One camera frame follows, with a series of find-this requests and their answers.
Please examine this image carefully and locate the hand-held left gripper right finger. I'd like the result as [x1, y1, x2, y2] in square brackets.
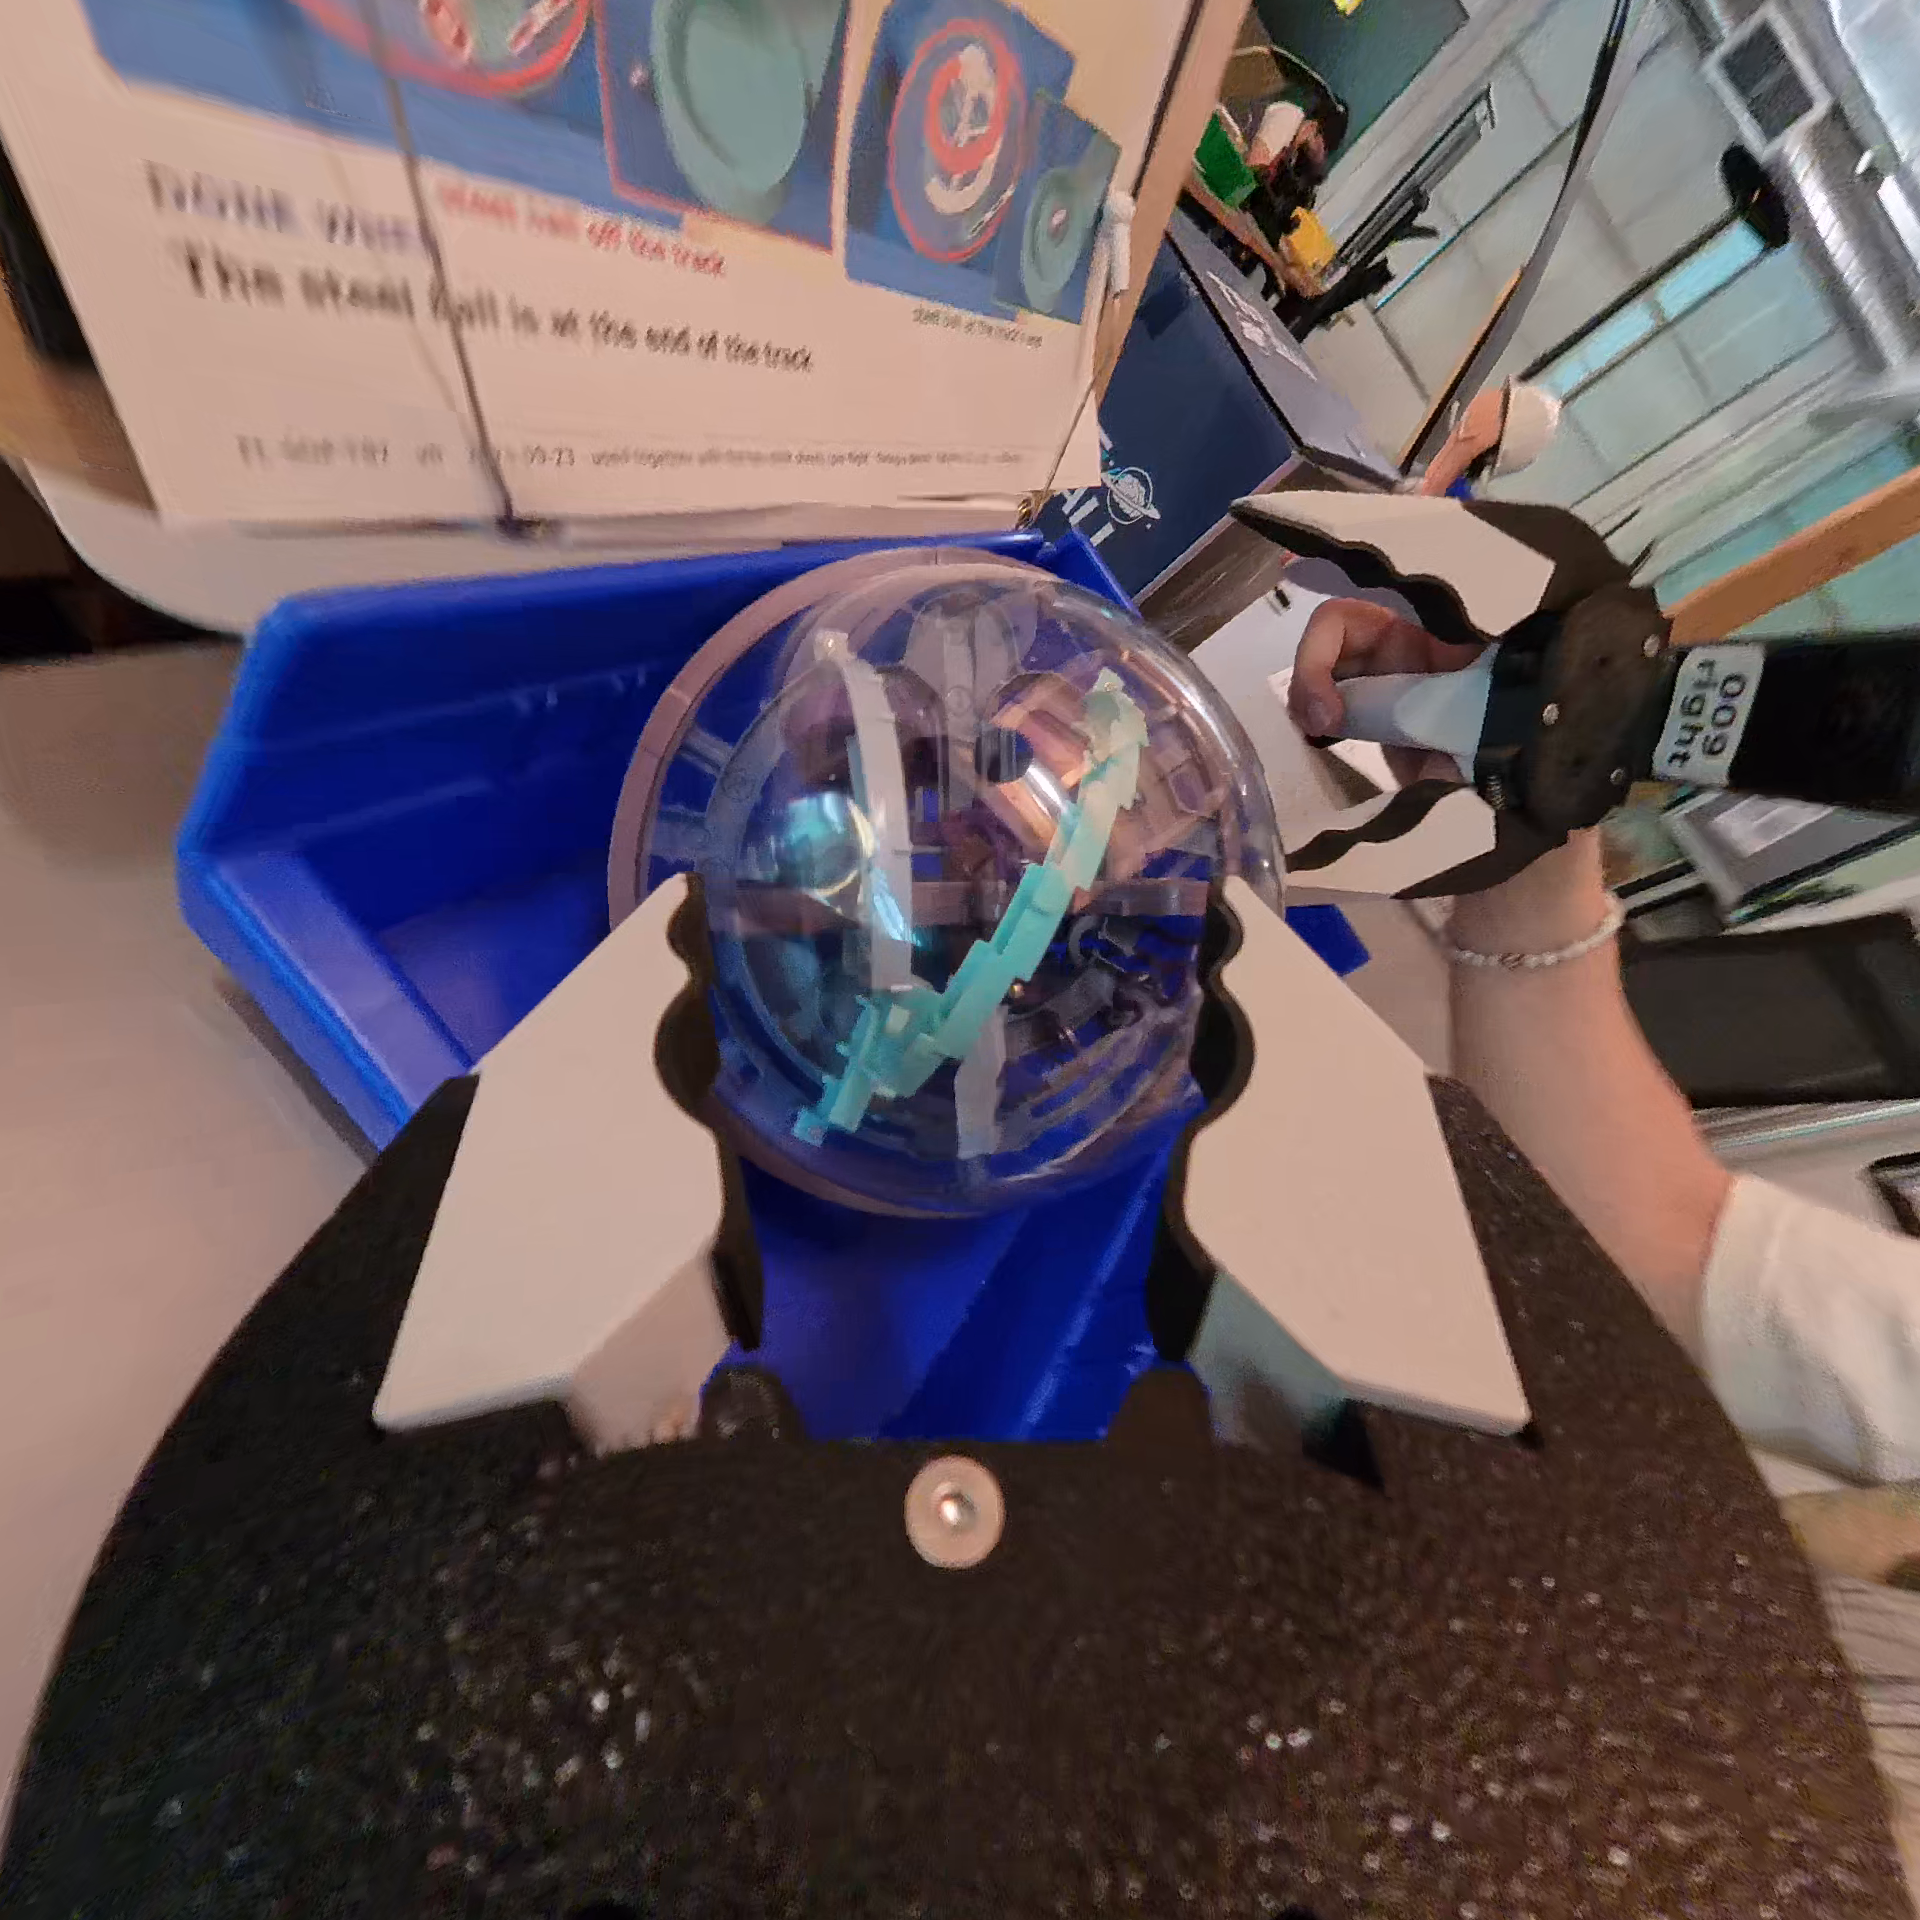
[1153, 896, 1537, 1455]

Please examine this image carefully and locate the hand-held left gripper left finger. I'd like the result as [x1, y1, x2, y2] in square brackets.
[373, 873, 768, 1457]

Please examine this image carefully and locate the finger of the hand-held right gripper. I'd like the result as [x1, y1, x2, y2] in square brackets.
[1282, 778, 1579, 906]
[1228, 486, 1642, 647]

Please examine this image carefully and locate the blue plastic bin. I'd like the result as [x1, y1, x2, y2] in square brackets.
[173, 528, 1369, 1445]

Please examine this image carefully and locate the clear maze ball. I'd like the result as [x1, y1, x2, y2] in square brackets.
[603, 545, 1291, 1222]

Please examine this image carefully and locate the person's right forearm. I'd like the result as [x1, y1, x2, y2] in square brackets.
[1443, 901, 1920, 1490]

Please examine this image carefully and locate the person's right hand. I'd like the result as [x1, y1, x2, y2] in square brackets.
[1286, 598, 1626, 963]

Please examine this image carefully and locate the dark blue toy box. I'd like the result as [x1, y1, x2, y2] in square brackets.
[1050, 210, 1420, 607]

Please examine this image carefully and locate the wooden slat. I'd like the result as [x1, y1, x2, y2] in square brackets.
[1664, 470, 1920, 647]

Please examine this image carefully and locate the black curved band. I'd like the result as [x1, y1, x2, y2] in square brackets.
[1394, 0, 1642, 472]

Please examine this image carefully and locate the illustrated instruction sheet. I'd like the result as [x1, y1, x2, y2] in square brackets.
[0, 0, 1213, 530]

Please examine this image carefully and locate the white bead bracelet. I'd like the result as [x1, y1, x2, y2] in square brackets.
[1441, 891, 1632, 974]

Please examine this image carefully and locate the thin metal wire holder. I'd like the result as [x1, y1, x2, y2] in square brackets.
[364, 0, 541, 539]
[1019, 192, 1146, 520]

